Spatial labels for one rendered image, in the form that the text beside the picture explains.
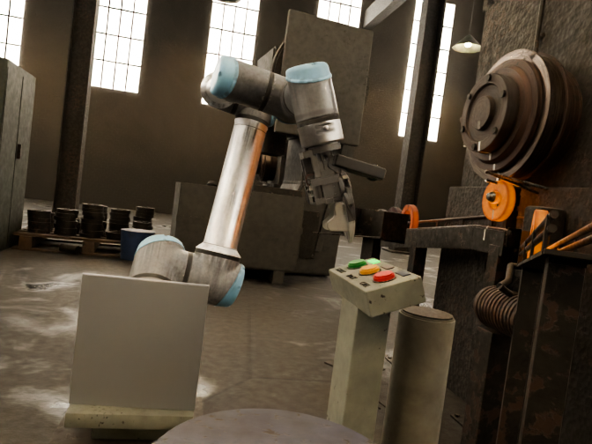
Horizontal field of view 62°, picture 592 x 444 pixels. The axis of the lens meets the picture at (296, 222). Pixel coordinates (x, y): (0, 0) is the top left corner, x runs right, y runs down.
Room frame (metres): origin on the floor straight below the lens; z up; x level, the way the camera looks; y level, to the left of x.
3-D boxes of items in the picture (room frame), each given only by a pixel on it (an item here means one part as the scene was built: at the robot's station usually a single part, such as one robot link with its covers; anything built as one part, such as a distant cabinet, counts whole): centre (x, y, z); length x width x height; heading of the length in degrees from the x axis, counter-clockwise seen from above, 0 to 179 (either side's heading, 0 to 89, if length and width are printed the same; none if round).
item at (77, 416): (1.40, 0.39, 0.10); 0.32 x 0.32 x 0.04; 12
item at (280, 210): (4.34, 0.55, 0.39); 1.03 x 0.83 x 0.79; 107
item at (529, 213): (1.59, -0.79, 0.68); 0.11 x 0.08 x 0.24; 103
